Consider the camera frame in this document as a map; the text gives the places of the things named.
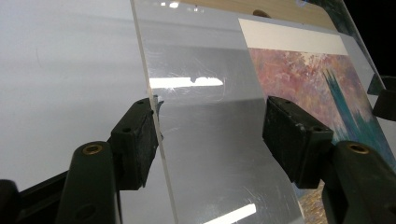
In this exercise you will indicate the clear acrylic photo frame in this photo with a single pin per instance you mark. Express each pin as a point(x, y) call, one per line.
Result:
point(211, 140)

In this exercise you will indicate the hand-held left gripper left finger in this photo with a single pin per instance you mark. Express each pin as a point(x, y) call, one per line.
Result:
point(130, 152)

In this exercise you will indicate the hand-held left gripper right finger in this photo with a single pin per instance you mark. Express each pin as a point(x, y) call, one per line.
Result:
point(295, 143)

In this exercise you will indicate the colourful painted photo print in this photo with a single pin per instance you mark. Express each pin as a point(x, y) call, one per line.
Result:
point(295, 77)

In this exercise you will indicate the light wooden board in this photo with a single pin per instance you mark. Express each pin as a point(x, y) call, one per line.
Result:
point(280, 9)

